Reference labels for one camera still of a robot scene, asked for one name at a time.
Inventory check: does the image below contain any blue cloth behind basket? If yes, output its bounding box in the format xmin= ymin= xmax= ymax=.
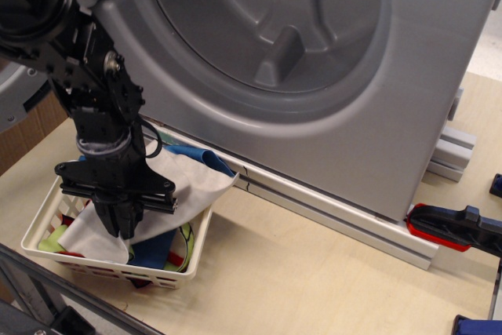
xmin=73 ymin=145 xmax=235 ymax=179

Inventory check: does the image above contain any grey aluminium profile block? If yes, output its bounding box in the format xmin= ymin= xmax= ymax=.
xmin=426 ymin=87 xmax=477 ymax=183

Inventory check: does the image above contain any blue black clamp corner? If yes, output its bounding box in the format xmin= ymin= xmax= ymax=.
xmin=451 ymin=315 xmax=502 ymax=335

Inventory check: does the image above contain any grey cloth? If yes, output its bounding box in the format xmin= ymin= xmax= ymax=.
xmin=57 ymin=140 xmax=240 ymax=265

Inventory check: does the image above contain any grey metal frame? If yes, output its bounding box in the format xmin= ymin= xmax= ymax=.
xmin=1 ymin=245 xmax=160 ymax=334

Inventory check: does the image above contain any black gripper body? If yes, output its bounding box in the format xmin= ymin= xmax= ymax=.
xmin=55 ymin=147 xmax=178 ymax=216

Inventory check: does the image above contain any grey toy washing machine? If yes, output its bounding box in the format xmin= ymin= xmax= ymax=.
xmin=93 ymin=0 xmax=494 ymax=220

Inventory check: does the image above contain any white aluminium base rail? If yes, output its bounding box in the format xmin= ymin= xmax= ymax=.
xmin=144 ymin=116 xmax=439 ymax=270

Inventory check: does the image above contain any grey round machine door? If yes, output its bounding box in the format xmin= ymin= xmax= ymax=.
xmin=1 ymin=58 xmax=51 ymax=133

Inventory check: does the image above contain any red green patterned cloth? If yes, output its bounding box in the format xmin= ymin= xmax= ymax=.
xmin=38 ymin=207 xmax=195 ymax=287

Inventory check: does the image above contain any white plastic basket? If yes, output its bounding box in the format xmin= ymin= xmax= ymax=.
xmin=21 ymin=178 xmax=213 ymax=289

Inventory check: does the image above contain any light green cloth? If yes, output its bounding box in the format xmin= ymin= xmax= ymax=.
xmin=38 ymin=224 xmax=67 ymax=253

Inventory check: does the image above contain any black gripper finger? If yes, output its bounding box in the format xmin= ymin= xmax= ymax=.
xmin=117 ymin=201 xmax=144 ymax=239
xmin=93 ymin=199 xmax=120 ymax=238

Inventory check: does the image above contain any red black clamp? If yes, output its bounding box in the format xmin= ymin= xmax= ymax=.
xmin=406 ymin=203 xmax=501 ymax=257

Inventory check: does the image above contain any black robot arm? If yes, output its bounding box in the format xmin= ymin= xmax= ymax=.
xmin=1 ymin=0 xmax=177 ymax=239

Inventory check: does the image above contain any black blue clamp edge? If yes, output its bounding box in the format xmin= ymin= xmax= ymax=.
xmin=489 ymin=173 xmax=502 ymax=198

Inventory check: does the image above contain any blue cloth in basket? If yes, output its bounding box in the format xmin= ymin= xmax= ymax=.
xmin=128 ymin=230 xmax=176 ymax=270

